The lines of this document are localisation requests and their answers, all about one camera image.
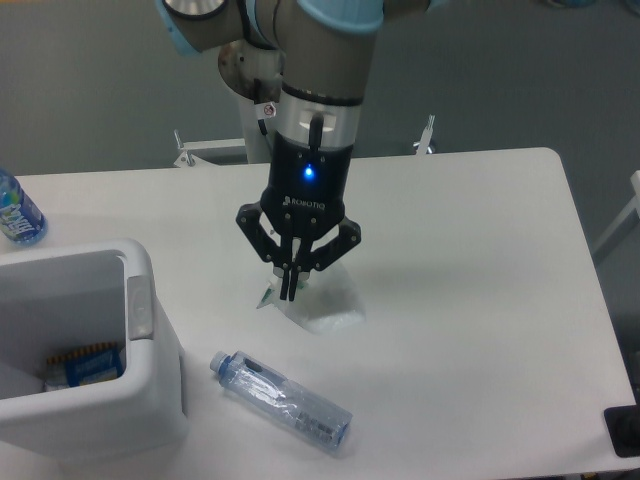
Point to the white trash can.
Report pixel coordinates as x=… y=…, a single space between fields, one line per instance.
x=57 y=299

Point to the blue snack packet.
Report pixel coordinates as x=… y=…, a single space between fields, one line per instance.
x=85 y=365

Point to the black clamp at table edge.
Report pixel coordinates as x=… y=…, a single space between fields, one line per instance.
x=623 y=427

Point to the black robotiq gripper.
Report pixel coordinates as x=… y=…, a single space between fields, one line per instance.
x=303 y=198

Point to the white frame at right edge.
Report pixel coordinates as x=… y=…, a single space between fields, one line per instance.
x=620 y=227

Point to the white plastic wrapper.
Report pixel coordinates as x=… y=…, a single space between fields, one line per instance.
x=324 y=303

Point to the clear plastic bottle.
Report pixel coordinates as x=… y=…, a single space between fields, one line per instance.
x=309 y=416

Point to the blue labelled water bottle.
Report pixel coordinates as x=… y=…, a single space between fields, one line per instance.
x=22 y=222

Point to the white pedestal foot bracket right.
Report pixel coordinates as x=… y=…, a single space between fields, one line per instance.
x=425 y=145

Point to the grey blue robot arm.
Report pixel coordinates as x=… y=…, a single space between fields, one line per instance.
x=323 y=53

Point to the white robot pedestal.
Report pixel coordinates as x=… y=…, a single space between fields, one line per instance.
x=254 y=75

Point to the white pedestal foot bracket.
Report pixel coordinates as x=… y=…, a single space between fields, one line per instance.
x=425 y=145
x=209 y=152

